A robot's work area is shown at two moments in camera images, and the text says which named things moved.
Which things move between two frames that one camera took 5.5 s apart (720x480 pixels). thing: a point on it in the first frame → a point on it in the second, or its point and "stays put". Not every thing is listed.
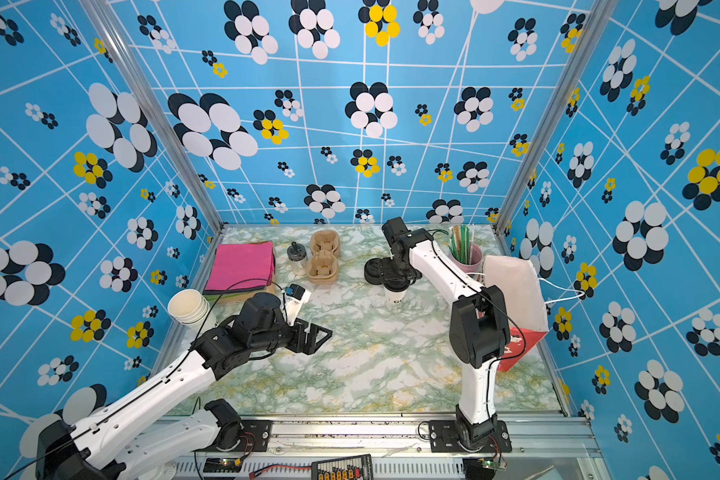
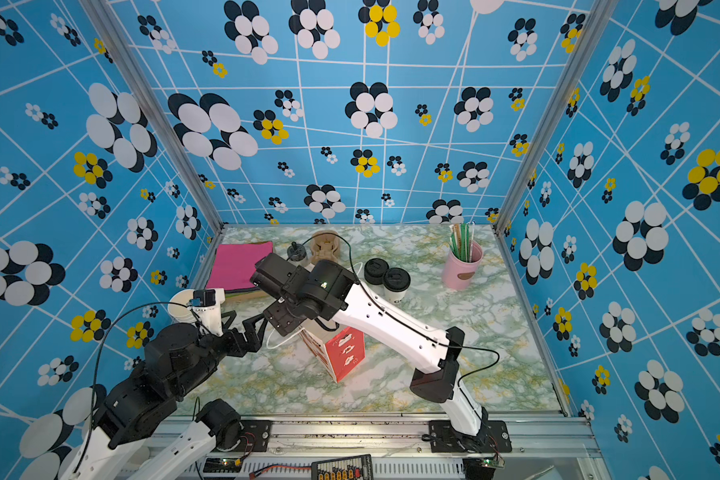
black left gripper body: x=295 y=336 → x=228 y=344
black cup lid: x=396 y=284 stays put
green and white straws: x=460 y=243 stays put
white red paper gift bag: x=518 y=281 → x=340 y=351
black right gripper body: x=404 y=269 → x=289 y=316
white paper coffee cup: x=395 y=296 stays put
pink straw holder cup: x=476 y=260 stays put
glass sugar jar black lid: x=298 y=260 stays put
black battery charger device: x=344 y=468 stays put
